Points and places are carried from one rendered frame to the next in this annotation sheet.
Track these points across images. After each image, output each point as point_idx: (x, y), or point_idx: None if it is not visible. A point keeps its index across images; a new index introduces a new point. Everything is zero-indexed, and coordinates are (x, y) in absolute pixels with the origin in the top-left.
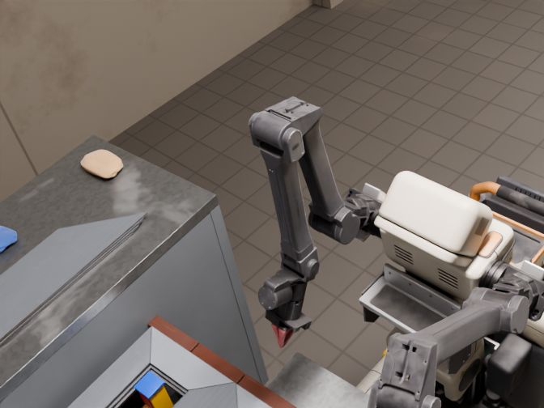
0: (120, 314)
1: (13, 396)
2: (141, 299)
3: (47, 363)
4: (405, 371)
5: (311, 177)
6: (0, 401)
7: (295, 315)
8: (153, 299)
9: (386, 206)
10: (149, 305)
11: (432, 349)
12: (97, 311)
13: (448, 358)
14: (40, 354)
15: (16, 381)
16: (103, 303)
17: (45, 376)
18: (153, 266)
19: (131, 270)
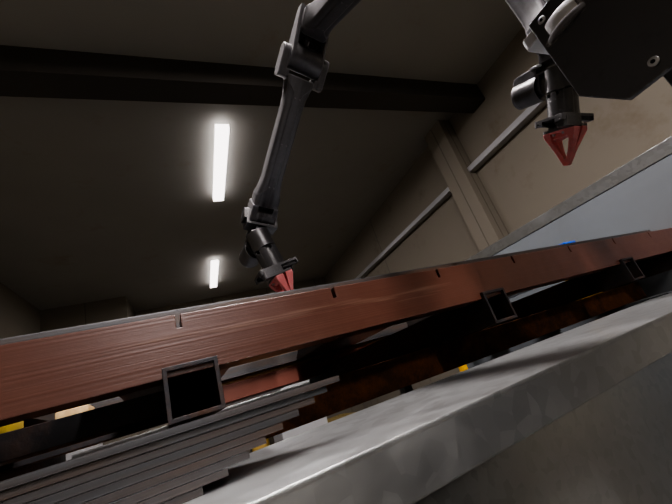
0: (614, 210)
1: (516, 246)
2: (644, 201)
3: (540, 231)
4: (307, 39)
5: None
6: (508, 245)
7: (550, 112)
8: (666, 204)
9: None
10: (660, 211)
11: (298, 9)
12: (584, 199)
13: (319, 12)
14: (534, 222)
15: (518, 235)
16: (590, 193)
17: (539, 242)
18: (659, 164)
19: (623, 165)
